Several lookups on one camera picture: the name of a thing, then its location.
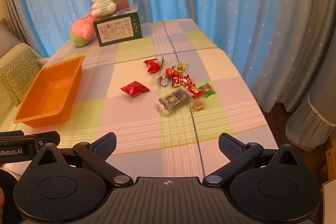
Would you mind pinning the person left hand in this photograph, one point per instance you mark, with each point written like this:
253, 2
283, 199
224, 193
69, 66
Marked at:
2, 201

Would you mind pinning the red pillow snack packet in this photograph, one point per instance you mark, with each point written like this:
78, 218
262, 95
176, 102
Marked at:
135, 89

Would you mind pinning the yellow green candy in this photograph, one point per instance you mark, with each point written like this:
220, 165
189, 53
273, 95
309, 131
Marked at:
182, 67

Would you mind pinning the red patterned candy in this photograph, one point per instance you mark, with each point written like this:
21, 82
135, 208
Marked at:
181, 81

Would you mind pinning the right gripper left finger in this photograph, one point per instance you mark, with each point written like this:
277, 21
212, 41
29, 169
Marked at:
93, 157

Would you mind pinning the clear brown candy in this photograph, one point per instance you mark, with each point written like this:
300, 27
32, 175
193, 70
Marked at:
197, 105

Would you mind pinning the pink green star plush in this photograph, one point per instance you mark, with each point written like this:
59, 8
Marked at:
82, 30

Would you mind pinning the red white candy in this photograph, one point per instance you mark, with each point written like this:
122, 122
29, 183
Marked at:
172, 73

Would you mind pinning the grey curtain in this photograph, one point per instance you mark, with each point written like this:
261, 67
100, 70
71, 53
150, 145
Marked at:
309, 98

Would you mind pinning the clear dark printed snack pack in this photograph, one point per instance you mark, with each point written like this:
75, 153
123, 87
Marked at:
171, 102

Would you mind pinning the red small candy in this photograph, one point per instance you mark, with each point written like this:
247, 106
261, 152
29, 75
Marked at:
196, 92

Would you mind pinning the cream sofa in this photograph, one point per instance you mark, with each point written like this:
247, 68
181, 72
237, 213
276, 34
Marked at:
11, 47

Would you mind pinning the orange plastic tray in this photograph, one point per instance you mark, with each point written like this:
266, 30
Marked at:
51, 96

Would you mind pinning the green white carton box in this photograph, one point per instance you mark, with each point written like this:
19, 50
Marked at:
123, 25

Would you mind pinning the green chevron cushion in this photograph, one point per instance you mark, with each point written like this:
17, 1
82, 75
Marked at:
18, 75

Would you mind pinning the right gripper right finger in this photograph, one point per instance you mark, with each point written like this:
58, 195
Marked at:
240, 155

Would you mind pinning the plaid tablecloth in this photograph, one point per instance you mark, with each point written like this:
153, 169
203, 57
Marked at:
183, 143

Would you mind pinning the green edged nut packet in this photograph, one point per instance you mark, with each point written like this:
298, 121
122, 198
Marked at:
161, 74

